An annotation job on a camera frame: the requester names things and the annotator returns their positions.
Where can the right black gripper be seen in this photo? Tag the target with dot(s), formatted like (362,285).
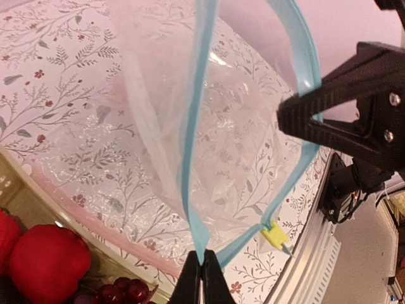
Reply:
(368,151)

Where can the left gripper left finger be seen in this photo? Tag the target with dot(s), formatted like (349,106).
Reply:
(187,289)

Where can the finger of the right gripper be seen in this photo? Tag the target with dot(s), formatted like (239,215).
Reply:
(375,68)

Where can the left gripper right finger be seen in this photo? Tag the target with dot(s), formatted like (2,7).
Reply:
(214,285)

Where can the dark red grape bunch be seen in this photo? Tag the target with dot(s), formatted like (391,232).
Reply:
(123,290)

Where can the clear zip bag blue zipper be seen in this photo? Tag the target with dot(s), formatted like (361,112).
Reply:
(204,106)

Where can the crumpled clear plastic bag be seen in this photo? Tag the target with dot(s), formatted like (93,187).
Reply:
(94,172)

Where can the red apple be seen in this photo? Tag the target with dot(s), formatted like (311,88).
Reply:
(48,262)

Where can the green plastic basket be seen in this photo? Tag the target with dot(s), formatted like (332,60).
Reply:
(23,199)

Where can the red strawberry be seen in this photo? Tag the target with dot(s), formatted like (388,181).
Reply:
(10,234)

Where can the front aluminium rail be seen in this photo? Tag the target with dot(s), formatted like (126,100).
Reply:
(350,263)

